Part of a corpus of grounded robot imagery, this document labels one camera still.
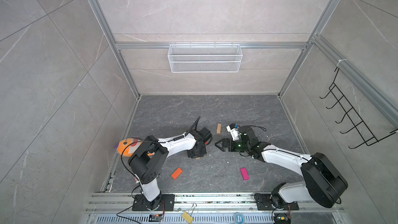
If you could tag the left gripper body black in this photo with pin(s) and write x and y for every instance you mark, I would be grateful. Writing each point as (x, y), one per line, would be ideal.
(202, 152)

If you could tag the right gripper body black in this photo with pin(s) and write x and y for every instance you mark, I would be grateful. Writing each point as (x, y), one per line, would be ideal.
(240, 146)

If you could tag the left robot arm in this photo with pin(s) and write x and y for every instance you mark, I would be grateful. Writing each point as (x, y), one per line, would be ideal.
(147, 157)

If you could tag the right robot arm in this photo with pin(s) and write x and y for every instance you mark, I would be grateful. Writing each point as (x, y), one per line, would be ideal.
(322, 182)

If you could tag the magenta block lower right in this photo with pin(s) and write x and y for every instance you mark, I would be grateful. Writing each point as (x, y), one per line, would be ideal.
(244, 174)

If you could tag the orange block lower left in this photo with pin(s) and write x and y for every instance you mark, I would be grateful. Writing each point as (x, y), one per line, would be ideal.
(176, 173)

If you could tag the tape roll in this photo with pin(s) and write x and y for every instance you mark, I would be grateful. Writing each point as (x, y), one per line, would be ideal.
(238, 218)

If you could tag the orange plush toy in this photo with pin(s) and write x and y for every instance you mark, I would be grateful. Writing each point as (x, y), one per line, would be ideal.
(127, 147)

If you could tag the yellow tag with clip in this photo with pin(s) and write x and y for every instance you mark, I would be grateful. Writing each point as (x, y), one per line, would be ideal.
(187, 215)

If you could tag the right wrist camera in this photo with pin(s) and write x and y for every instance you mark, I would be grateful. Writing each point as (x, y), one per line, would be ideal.
(234, 132)

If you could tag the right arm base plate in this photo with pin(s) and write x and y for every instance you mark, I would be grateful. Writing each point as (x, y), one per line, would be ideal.
(269, 202)

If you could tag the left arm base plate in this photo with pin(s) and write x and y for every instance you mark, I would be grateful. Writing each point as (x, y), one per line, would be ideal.
(162, 202)

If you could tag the white wire mesh basket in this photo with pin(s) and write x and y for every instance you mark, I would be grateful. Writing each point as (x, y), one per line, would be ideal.
(205, 58)

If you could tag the black wire hook rack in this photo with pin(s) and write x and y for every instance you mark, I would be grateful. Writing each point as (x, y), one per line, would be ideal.
(350, 113)

